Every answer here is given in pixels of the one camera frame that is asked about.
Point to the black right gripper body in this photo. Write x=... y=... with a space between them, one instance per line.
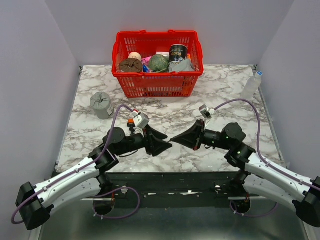
x=203 y=132

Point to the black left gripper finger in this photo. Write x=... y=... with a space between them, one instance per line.
x=154 y=134
x=159 y=146

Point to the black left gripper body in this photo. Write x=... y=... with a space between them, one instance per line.
x=148 y=139

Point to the orange black padlock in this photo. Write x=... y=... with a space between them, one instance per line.
x=130 y=123

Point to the black head key bunch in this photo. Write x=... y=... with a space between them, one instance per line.
x=132 y=130

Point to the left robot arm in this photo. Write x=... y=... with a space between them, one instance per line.
x=36 y=202

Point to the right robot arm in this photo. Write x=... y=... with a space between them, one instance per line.
x=262 y=177

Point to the red plastic basket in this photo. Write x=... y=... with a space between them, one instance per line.
x=147 y=43

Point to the grey wrapped roll on table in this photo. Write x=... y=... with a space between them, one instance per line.
x=102 y=105

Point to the grey wrapped roll in basket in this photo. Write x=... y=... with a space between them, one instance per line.
x=184 y=66

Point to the green round ball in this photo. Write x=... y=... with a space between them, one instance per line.
x=158 y=63

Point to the brown wrapped roll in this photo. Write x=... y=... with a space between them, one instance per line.
x=131 y=65

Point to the pink packet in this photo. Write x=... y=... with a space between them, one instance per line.
x=145 y=64

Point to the clear plastic bottle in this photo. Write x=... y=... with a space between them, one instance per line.
x=252 y=86

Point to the beige egg shaped object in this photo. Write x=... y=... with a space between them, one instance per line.
x=135 y=55

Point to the black can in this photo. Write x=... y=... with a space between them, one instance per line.
x=177 y=53

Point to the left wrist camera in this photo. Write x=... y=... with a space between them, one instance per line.
x=141 y=120

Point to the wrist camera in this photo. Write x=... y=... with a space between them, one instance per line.
x=205 y=112
x=141 y=120

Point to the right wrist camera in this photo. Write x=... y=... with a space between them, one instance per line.
x=205 y=112

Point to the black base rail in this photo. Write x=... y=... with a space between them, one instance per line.
x=177 y=190

